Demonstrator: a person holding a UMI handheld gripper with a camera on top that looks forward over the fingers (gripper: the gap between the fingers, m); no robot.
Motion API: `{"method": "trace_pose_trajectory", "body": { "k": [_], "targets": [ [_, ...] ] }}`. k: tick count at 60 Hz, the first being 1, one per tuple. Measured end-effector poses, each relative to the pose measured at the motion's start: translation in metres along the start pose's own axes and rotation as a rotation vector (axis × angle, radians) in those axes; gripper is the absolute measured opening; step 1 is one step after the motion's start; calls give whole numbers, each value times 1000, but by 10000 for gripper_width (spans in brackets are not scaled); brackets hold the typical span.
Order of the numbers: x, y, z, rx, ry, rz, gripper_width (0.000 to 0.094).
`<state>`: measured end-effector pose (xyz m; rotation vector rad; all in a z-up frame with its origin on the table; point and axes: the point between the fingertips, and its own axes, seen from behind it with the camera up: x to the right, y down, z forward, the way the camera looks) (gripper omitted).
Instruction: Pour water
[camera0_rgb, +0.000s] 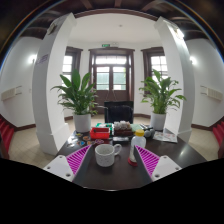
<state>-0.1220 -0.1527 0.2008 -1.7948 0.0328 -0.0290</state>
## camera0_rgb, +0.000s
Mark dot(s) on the black chair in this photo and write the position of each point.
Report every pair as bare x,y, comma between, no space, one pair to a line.
119,113

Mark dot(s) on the grey balls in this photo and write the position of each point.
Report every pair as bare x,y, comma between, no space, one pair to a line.
149,133

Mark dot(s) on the red carpeted staircase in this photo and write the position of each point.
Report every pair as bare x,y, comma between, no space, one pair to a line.
5,133
218,132

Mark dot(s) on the orange round sticker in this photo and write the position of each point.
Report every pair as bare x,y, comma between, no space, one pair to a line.
86,137

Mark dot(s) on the brown framed window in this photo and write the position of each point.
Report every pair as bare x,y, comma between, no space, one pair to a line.
70,63
156,63

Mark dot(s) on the dark tray of tea packets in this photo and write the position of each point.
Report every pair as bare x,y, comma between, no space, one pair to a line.
123,129

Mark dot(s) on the green box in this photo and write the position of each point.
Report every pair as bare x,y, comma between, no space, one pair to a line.
104,125

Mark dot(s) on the purple round sticker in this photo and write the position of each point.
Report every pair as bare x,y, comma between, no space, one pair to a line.
99,141

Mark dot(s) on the brown wooden double door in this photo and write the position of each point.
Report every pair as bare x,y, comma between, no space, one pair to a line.
111,75

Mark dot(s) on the green plant in white pot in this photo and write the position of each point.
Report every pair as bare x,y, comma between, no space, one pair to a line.
78,96
161,96

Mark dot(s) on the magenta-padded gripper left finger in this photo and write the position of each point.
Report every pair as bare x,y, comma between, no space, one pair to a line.
58,166

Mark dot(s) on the green exit sign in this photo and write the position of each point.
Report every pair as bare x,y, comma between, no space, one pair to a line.
106,45

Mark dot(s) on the red plastic basket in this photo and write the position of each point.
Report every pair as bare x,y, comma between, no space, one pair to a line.
99,133

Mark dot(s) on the open magazine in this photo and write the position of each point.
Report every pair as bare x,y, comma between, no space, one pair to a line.
165,136

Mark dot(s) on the colourful round sticker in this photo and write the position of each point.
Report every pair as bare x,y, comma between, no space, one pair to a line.
82,143

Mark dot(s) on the white speckled mug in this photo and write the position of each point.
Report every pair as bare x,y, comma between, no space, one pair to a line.
105,155

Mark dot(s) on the black phone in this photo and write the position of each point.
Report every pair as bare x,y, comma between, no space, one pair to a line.
120,139

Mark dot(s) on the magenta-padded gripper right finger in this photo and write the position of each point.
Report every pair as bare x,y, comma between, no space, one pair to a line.
166,166

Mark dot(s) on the flat round red coaster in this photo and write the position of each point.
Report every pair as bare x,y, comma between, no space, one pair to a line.
132,163

